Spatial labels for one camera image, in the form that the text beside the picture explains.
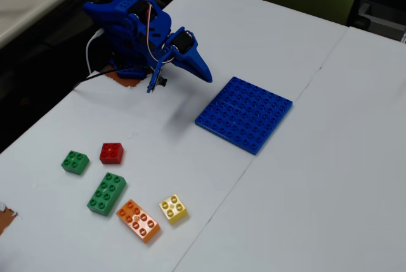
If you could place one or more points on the green 2x4 toy block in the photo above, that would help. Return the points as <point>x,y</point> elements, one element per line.
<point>106,194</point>

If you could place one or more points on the blue 8x8 studded baseplate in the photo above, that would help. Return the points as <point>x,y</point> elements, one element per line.
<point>244,115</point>

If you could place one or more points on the small wrist camera on bracket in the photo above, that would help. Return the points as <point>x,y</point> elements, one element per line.
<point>155,78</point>

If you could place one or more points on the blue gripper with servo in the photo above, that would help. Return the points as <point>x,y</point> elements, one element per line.
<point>189,59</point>

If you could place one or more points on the white foam board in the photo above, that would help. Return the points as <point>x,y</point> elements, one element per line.
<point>317,189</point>
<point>158,145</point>

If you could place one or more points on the red 2x2 toy block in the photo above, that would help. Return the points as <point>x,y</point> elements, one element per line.
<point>111,153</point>

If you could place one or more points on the grey background equipment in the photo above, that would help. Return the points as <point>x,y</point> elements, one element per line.
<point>383,20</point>

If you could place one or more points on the yellow 2x2 toy block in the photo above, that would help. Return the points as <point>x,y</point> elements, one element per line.
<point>172,209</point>

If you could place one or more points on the green 2x2 toy block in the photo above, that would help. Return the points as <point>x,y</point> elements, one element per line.
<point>75,162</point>

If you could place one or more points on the orange 2x4 toy block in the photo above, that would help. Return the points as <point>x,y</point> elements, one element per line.
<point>138,221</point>

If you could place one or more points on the blue 3D-printed robot arm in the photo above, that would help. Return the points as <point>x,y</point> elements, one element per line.
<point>125,31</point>

